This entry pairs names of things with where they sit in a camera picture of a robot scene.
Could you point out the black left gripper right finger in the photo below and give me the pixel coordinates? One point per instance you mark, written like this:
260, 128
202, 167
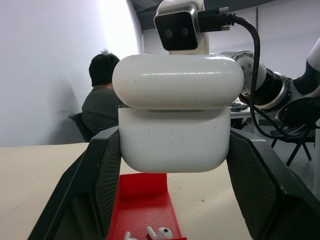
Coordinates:
270, 190

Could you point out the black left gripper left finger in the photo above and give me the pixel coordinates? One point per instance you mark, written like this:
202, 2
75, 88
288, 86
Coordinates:
82, 190

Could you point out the white earbud charging case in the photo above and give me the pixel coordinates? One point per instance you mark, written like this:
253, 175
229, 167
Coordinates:
175, 145

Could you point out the black folding chair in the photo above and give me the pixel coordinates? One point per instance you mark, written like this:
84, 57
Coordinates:
297, 145

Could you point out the black office chair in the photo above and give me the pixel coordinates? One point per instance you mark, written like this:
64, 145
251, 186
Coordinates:
80, 127

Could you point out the white earbud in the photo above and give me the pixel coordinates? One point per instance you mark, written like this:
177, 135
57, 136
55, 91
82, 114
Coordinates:
127, 236
163, 232

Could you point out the red plastic tray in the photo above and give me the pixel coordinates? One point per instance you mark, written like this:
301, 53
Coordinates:
145, 212

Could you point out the white background desk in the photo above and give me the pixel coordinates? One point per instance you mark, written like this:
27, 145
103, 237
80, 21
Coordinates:
240, 116

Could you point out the seated person in grey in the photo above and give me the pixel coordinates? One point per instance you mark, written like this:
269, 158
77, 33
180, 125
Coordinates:
100, 110

